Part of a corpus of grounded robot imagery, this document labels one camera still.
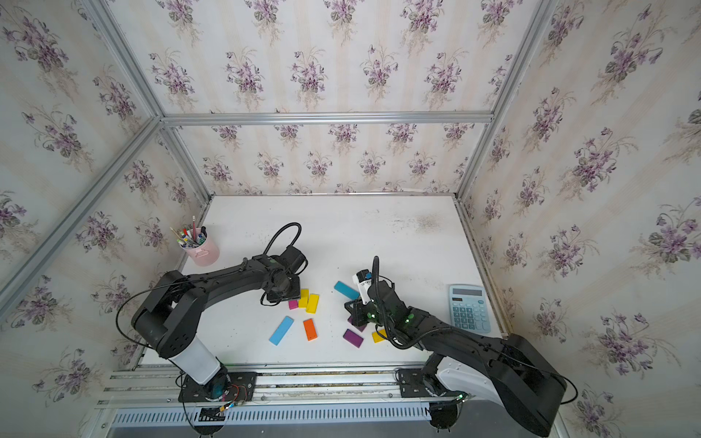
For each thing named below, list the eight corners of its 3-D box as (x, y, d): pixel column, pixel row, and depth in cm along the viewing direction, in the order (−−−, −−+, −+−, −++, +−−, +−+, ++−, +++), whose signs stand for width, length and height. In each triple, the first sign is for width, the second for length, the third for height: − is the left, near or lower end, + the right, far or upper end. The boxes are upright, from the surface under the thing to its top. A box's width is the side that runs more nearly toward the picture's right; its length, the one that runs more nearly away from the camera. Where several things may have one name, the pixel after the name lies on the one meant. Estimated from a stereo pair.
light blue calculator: (453, 333, 85) (457, 329, 82) (443, 289, 95) (446, 284, 92) (494, 333, 85) (499, 329, 82) (479, 289, 95) (483, 284, 92)
